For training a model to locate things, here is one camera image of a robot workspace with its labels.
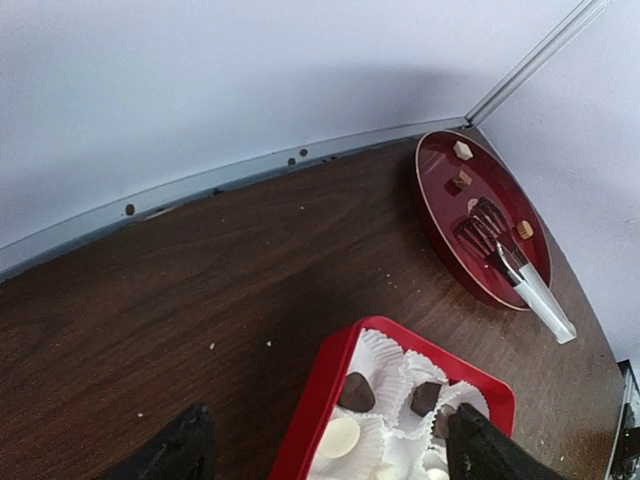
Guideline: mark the tan centre cup chocolate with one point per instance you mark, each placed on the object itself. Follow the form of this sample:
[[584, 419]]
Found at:
[[471, 205]]

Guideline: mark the white oval chocolate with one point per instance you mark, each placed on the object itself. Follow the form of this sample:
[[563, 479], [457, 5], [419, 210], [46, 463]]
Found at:
[[340, 437]]

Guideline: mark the right aluminium frame post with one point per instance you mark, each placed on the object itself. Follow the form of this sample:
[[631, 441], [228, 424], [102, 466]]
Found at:
[[571, 26]]

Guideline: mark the tan round cup chocolate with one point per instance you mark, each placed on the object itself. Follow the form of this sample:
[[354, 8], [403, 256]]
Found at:
[[524, 230]]

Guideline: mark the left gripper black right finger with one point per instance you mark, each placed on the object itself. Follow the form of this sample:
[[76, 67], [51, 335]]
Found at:
[[478, 450]]

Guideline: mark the white handled serving tongs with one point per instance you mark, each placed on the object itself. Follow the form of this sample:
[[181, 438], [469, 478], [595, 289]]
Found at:
[[488, 235]]

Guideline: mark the dark red round tray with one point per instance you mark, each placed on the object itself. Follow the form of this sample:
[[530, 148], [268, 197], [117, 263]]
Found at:
[[451, 174]]

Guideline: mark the tan top chocolate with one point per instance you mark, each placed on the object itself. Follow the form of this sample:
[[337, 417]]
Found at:
[[459, 182]]

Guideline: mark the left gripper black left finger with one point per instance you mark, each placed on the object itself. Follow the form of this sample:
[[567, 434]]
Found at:
[[182, 449]]

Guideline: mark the dark square chocolate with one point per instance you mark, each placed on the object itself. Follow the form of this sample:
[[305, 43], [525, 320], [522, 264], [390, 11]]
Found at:
[[425, 397]]

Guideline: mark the red square chocolate box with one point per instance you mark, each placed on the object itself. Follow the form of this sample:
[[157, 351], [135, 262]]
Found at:
[[326, 380]]

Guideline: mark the dark round chocolate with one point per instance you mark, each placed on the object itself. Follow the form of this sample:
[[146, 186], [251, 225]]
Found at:
[[357, 394]]

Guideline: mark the white bar chocolate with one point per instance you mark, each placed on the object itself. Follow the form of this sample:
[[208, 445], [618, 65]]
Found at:
[[462, 151]]

